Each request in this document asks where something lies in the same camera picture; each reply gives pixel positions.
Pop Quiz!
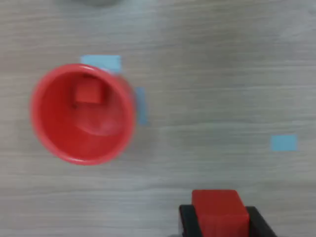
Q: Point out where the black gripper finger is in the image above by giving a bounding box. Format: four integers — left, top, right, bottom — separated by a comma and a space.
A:
245, 206, 278, 237
178, 204, 204, 237

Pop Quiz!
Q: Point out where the red plastic cup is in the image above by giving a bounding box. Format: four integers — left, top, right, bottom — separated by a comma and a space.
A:
29, 63, 136, 166

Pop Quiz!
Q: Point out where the small blue-grey tape piece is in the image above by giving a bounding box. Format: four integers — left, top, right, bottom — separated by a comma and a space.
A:
270, 134, 298, 152
79, 55, 122, 75
134, 86, 149, 126

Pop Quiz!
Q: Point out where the red cube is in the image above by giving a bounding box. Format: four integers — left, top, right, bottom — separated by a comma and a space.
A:
74, 82, 103, 105
191, 189, 250, 237

